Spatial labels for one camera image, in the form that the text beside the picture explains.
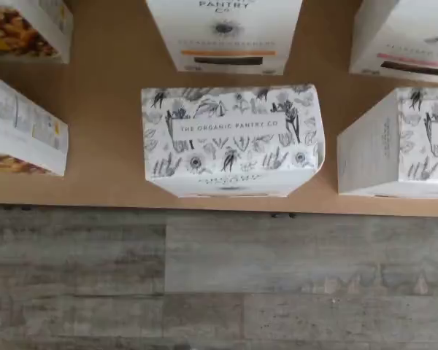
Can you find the white box yellow strip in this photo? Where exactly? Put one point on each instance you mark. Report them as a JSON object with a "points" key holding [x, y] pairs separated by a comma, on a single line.
{"points": [[233, 146], [222, 22]]}

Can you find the white granola box yellow label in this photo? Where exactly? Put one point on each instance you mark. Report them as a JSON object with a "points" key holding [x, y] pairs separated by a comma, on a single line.
{"points": [[22, 127], [29, 29]]}

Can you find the wooden shelf board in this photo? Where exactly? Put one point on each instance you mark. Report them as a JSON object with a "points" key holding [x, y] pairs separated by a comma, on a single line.
{"points": [[106, 109]]}

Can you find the white box pink strip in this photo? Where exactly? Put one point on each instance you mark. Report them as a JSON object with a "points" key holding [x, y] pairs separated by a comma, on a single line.
{"points": [[372, 146], [398, 29]]}

